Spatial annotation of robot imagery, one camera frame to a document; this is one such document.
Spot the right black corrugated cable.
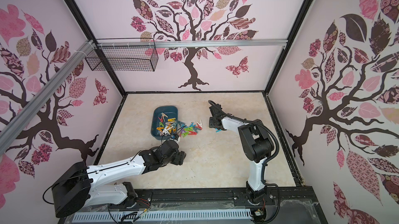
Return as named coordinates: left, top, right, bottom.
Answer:
left=208, top=100, right=281, bottom=190

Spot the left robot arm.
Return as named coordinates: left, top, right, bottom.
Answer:
left=51, top=140, right=187, bottom=218

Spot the dark teal storage box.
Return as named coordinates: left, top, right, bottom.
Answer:
left=150, top=106, right=179, bottom=141

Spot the back aluminium rail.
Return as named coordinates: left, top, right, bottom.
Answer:
left=97, top=39, right=288, bottom=48

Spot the white slotted cable duct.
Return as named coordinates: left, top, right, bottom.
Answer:
left=70, top=209, right=251, bottom=224

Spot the white clothespin top pile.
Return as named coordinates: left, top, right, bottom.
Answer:
left=196, top=120, right=203, bottom=129

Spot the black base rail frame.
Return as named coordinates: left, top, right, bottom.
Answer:
left=59, top=186, right=327, bottom=224

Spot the aluminium rail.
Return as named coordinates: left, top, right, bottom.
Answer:
left=1, top=40, right=96, bottom=154
left=97, top=39, right=288, bottom=48

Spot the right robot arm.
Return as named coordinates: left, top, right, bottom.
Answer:
left=208, top=100, right=280, bottom=204

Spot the black wire basket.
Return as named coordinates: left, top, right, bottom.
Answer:
left=85, top=37, right=159, bottom=72

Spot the left aluminium rail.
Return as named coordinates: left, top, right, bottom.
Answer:
left=1, top=40, right=96, bottom=154

